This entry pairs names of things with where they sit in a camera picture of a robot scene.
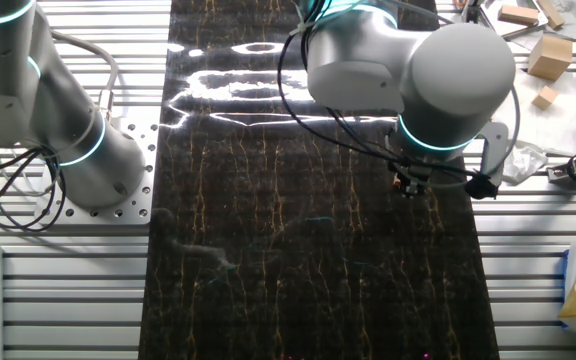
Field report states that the grey flat tray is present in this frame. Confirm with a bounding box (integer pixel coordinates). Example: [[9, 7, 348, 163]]
[[477, 0, 550, 41]]

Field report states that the flat white tissue sheet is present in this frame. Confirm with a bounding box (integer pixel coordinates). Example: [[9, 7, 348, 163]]
[[492, 69, 576, 157]]

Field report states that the thick grey robot cable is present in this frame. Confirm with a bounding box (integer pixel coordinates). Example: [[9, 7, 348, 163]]
[[47, 28, 120, 124]]

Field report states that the silver camera mount plate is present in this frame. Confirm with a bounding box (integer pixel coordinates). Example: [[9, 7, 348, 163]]
[[476, 121, 511, 177]]

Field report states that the large wooden block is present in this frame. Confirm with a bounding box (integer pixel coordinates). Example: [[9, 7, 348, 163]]
[[526, 33, 575, 82]]

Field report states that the long black gripper cable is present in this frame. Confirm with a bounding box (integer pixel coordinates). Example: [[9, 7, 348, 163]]
[[276, 19, 404, 169]]

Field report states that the black base cable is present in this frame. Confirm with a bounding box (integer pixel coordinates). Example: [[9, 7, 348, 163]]
[[0, 149, 70, 232], [0, 146, 49, 179]]

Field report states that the flat wooden block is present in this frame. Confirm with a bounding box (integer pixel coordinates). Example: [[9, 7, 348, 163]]
[[497, 4, 540, 27]]

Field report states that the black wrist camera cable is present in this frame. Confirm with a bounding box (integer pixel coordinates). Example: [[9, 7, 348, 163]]
[[300, 19, 479, 180]]

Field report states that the medium wooden cube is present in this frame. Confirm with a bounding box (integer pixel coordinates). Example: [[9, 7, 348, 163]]
[[531, 85, 560, 112]]

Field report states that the long wooden stick block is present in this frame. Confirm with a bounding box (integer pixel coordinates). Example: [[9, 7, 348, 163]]
[[536, 0, 567, 30]]

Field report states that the white paper sheet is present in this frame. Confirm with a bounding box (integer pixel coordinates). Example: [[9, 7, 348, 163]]
[[515, 0, 576, 51]]

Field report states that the black marble pattern mat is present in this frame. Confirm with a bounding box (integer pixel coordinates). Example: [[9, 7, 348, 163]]
[[137, 0, 500, 360]]

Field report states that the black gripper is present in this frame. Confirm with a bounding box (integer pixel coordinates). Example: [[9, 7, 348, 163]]
[[392, 160, 434, 199]]

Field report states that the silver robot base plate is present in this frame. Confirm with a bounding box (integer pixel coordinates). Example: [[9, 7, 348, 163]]
[[34, 107, 160, 226]]

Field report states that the black coiled cable bundle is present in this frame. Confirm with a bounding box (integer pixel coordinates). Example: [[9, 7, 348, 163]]
[[464, 172, 500, 200]]

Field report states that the crumpled white tissue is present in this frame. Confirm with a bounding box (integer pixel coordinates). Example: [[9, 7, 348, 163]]
[[502, 144, 549, 185]]

